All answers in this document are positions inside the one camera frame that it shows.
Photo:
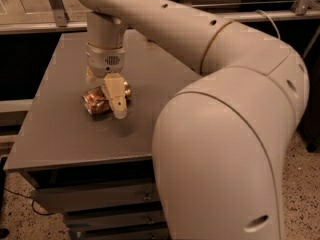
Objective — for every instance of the grey drawer cabinet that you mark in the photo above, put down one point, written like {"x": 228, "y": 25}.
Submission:
{"x": 97, "y": 170}

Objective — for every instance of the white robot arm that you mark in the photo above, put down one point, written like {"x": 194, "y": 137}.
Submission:
{"x": 219, "y": 144}

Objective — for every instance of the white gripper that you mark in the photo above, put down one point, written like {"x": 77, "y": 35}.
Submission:
{"x": 104, "y": 61}

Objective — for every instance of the orange soda can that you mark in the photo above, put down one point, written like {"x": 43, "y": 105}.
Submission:
{"x": 96, "y": 102}

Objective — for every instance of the metal railing frame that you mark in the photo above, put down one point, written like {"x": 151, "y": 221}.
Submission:
{"x": 40, "y": 17}

